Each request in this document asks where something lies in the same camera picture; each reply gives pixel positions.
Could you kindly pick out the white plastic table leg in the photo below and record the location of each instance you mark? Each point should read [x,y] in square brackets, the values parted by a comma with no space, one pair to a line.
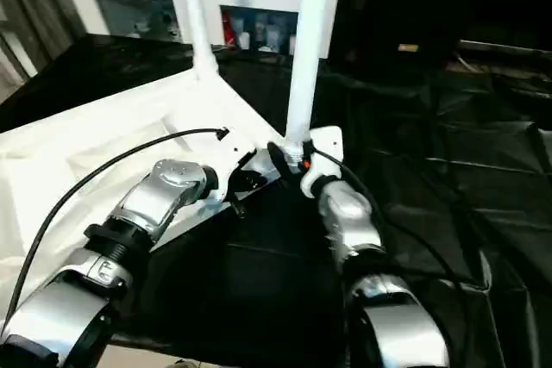
[308,40]
[196,19]

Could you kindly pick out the white plastic table top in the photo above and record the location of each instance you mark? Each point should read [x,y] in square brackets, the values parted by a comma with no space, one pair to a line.
[108,126]

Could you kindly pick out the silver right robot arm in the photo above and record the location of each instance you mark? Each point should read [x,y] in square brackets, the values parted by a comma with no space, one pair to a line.
[349,213]

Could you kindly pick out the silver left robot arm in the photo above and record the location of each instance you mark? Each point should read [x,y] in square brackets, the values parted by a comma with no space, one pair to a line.
[151,200]

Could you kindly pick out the black work mat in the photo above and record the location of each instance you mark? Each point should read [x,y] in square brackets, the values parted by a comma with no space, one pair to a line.
[431,170]

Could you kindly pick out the dark robot torso front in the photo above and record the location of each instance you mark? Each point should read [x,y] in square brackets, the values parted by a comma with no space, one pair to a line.
[187,363]

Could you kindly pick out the grey curtain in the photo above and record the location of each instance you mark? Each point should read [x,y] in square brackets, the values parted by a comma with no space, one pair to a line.
[30,10]

